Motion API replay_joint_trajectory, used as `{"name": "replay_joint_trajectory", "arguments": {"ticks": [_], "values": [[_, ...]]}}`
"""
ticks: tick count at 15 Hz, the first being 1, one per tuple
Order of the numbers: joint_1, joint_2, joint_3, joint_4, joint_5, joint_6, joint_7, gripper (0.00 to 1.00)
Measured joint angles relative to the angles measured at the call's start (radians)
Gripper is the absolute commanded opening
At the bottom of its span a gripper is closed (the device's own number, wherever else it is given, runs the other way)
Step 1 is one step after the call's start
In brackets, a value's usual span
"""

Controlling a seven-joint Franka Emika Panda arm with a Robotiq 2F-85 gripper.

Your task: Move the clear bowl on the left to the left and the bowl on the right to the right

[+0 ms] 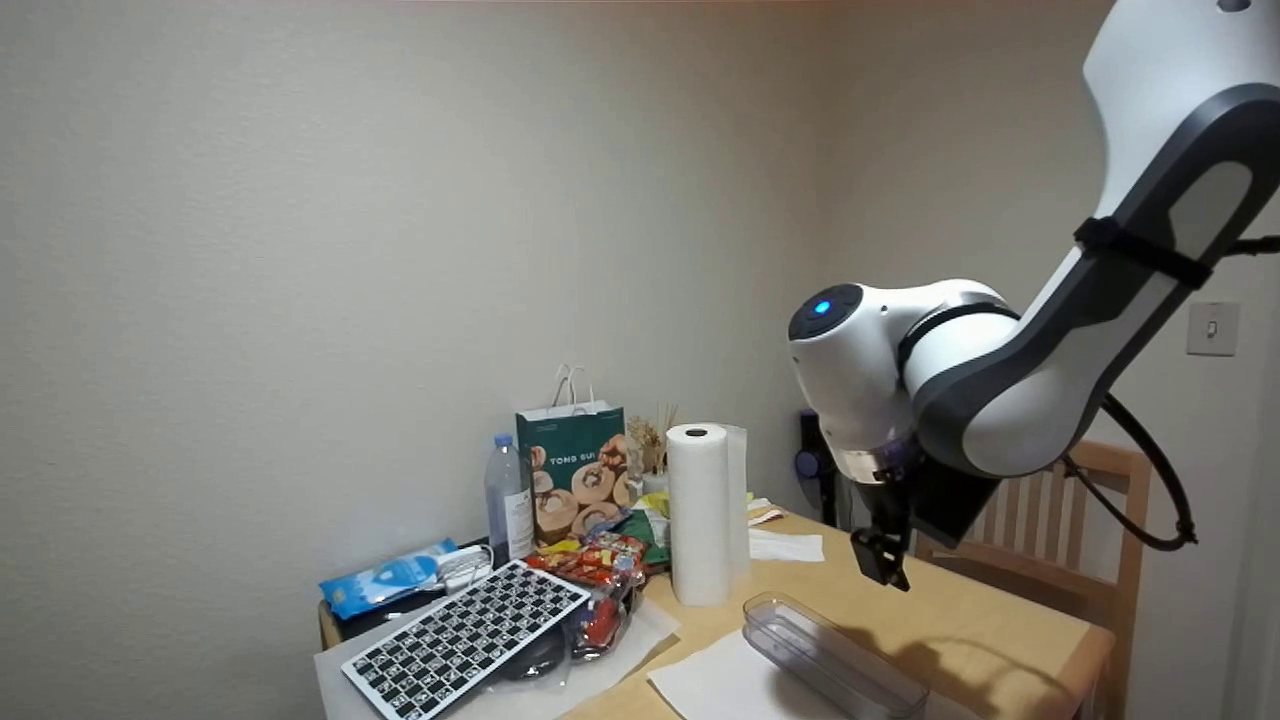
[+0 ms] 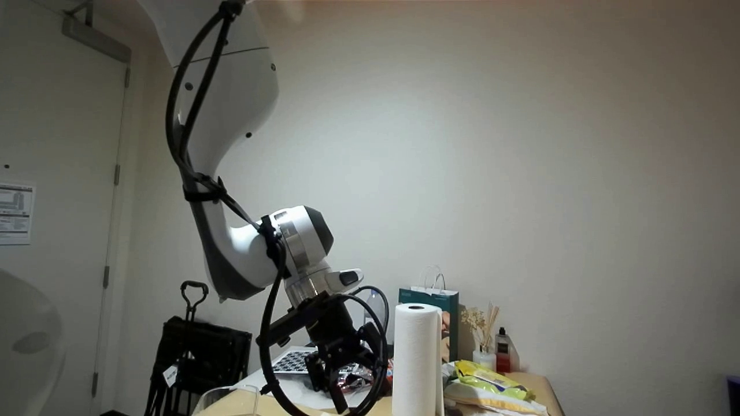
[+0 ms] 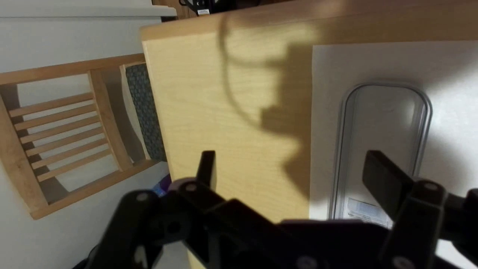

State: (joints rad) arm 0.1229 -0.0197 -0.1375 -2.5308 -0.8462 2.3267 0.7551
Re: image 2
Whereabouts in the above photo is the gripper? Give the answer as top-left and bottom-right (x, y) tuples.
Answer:
(301, 295), (388, 415)

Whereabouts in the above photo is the clear bowl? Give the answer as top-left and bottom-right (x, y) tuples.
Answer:
(191, 384), (261, 416)

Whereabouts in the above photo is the shiny red foil packet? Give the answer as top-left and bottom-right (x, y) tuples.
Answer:
(338, 363), (394, 395)

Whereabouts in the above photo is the checkerboard sheet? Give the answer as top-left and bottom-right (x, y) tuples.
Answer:
(271, 346), (324, 376)

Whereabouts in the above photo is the white sheet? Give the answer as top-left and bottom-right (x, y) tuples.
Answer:
(234, 346), (395, 412)

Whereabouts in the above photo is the white paper towel roll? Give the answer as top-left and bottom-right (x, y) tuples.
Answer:
(392, 303), (445, 416)

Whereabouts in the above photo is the teal gift bag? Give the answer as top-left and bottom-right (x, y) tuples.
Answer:
(398, 265), (461, 363)

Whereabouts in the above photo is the reed diffuser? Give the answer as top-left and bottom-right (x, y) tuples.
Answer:
(461, 302), (500, 372)

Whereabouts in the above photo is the yellow packet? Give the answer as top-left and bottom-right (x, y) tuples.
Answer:
(453, 359), (536, 402)

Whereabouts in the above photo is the black folded cart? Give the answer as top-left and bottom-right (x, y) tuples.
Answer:
(144, 281), (253, 416)

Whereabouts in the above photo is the red bottle with black cap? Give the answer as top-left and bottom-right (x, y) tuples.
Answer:
(495, 327), (513, 374)

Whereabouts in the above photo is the white packet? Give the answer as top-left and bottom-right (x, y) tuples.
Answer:
(443, 378), (549, 416)

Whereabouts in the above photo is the door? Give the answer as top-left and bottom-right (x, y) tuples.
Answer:
(0, 0), (132, 416)

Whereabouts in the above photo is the paper notice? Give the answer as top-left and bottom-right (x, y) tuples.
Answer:
(0, 183), (36, 246)

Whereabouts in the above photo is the door closer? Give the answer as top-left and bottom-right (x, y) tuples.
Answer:
(62, 0), (132, 64)

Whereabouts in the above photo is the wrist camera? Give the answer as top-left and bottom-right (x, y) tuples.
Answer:
(257, 294), (333, 348)

